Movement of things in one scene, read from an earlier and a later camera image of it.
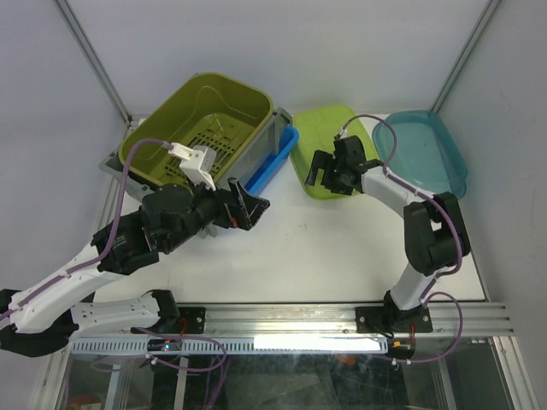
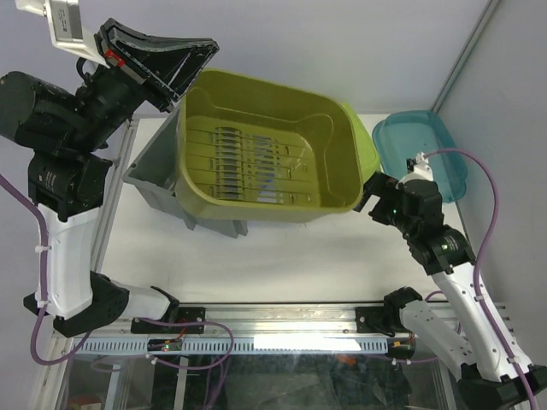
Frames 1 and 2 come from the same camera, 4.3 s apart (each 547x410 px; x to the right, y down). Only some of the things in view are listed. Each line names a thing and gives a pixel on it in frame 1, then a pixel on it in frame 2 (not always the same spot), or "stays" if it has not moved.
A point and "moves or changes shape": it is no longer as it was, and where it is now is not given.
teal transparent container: [426, 157] stays
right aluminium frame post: [486, 14] stays
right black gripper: [321, 159] to [379, 184]
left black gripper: [248, 211] to [171, 64]
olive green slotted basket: [224, 113] moves or changes shape
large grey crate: [265, 152] to [155, 176]
